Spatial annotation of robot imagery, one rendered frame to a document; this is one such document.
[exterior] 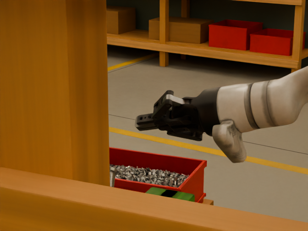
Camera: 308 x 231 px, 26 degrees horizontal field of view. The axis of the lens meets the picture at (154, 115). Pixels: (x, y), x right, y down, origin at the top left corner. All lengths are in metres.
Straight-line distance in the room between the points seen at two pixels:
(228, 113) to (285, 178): 3.19
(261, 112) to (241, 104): 0.03
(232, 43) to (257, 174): 2.65
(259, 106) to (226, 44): 5.69
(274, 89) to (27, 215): 0.42
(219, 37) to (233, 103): 5.70
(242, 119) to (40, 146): 0.35
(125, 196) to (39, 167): 0.12
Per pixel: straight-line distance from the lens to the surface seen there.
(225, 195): 3.89
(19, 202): 0.74
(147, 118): 1.08
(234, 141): 0.99
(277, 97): 0.97
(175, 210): 0.67
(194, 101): 1.02
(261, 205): 3.79
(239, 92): 1.00
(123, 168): 1.84
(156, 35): 7.09
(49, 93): 0.73
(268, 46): 6.47
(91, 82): 0.76
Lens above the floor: 1.56
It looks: 17 degrees down
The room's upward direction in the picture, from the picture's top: straight up
